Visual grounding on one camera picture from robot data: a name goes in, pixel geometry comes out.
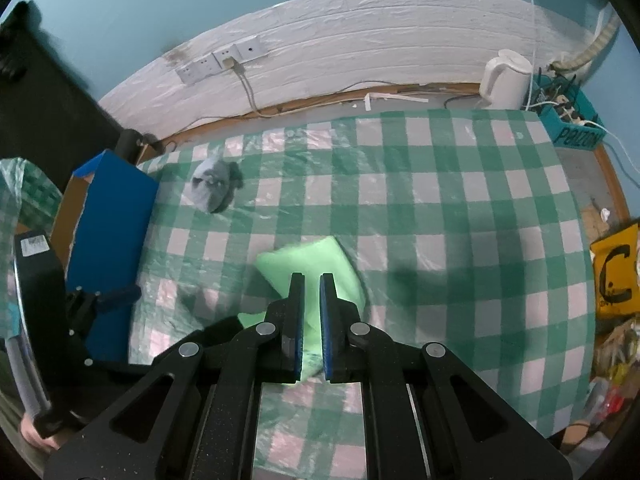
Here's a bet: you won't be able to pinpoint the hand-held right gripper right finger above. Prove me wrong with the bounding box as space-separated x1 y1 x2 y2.
320 272 573 480

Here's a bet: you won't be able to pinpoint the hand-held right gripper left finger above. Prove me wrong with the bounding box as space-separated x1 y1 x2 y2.
45 272 306 480

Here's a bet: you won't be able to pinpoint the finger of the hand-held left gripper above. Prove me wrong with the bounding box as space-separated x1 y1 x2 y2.
96 284 142 312

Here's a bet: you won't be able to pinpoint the cardboard box blue rim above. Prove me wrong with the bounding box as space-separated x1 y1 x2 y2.
50 149 160 366

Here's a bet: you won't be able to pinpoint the light green cloth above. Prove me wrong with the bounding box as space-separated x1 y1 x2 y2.
236 236 369 385

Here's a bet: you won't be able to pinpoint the person's left hand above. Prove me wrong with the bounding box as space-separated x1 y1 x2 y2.
20 412 57 452

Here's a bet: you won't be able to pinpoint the blue-grey sock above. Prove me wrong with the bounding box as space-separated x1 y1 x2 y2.
190 156 244 215

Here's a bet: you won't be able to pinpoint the green checkered tablecloth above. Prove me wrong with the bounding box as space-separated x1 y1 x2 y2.
127 107 598 480

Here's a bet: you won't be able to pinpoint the black cylinder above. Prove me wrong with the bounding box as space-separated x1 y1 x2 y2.
114 129 147 166

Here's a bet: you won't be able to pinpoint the black hanging coat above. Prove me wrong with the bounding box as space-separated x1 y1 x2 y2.
0 0 127 162

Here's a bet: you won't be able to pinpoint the white paper strip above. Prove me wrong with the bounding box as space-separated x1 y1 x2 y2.
362 91 431 111

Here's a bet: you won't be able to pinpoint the pile of plastic bags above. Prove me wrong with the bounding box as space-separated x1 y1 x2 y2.
590 317 640 433

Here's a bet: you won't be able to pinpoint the yellow bag black print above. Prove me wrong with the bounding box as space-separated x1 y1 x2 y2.
590 223 640 319

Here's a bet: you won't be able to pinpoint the white electric kettle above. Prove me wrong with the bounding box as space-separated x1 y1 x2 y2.
479 49 533 111

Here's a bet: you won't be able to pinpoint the blue plastic basket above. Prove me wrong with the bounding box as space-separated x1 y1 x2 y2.
531 72 609 152

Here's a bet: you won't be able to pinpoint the grey plug and cable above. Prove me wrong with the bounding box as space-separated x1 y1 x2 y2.
223 57 262 117

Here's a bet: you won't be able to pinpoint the black cable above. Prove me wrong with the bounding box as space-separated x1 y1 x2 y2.
442 92 484 111

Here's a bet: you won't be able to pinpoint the wrapped wall pipe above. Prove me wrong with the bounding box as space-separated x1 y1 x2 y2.
550 10 622 74

